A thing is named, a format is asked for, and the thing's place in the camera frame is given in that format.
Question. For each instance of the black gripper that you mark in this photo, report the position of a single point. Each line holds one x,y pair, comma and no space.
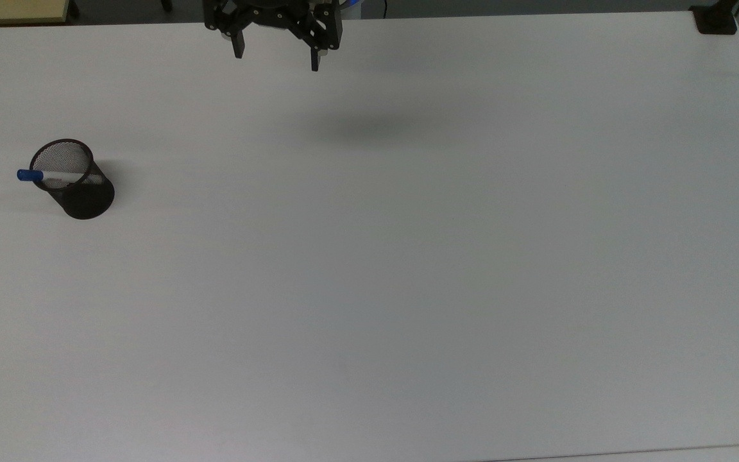
273,11

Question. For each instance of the black mesh pen cup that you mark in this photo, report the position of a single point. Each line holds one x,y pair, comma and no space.
81,189

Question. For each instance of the black table clamp mount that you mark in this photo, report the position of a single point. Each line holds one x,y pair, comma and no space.
716,19

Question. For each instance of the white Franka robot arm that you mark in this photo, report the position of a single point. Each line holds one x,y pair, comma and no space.
351,4

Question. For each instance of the light wooden table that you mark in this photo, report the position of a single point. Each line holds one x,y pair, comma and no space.
10,9

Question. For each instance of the white marker with blue cap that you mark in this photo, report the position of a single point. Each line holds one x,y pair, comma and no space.
55,175

